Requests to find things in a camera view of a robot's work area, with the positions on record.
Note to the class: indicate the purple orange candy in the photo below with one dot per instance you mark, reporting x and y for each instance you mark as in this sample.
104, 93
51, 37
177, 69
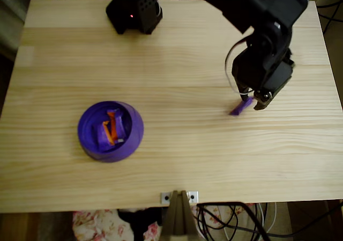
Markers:
100, 136
239, 108
120, 126

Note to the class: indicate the purple plastic bowl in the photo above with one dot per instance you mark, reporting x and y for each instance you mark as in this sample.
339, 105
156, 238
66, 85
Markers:
134, 147

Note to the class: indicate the silver metal bracket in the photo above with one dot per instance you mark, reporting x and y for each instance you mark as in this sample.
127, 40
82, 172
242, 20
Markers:
165, 197

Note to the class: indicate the tan camera stand post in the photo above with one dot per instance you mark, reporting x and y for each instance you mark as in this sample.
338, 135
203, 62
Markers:
178, 219

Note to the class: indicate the floral pink white cloth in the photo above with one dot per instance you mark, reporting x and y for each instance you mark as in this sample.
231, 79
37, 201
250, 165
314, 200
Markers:
93, 225

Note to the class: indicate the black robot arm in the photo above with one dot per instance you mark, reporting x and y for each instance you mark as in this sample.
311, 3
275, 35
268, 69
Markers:
254, 5

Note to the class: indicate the black bulky item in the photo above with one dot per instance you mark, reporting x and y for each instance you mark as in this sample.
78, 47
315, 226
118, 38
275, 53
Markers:
139, 222

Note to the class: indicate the grey curtain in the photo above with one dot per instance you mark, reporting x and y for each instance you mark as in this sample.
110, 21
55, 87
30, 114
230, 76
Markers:
16, 10

